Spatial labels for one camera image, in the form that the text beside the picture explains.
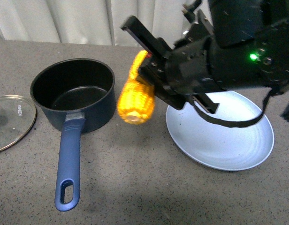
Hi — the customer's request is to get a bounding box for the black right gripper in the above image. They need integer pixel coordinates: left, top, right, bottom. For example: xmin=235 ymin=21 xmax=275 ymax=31
xmin=121 ymin=10 xmax=220 ymax=114

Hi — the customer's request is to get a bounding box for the yellow corn cob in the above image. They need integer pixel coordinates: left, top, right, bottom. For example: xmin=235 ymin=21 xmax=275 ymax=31
xmin=117 ymin=50 xmax=155 ymax=125

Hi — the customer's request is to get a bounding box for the glass pot lid blue knob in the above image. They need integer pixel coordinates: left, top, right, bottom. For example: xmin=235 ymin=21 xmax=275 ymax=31
xmin=0 ymin=95 xmax=37 ymax=152

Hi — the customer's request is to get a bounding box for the white curtain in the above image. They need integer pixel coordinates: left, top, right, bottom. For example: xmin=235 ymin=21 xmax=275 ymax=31
xmin=0 ymin=0 xmax=215 ymax=47

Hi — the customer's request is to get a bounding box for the dark blue saucepan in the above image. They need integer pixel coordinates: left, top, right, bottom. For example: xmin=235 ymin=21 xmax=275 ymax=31
xmin=30 ymin=59 xmax=116 ymax=211

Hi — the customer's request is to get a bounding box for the light blue plate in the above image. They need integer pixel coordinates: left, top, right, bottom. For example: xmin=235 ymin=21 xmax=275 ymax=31
xmin=166 ymin=103 xmax=274 ymax=171

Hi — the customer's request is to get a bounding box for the black cable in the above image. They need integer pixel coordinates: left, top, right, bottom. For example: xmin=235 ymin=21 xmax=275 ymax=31
xmin=192 ymin=89 xmax=276 ymax=128

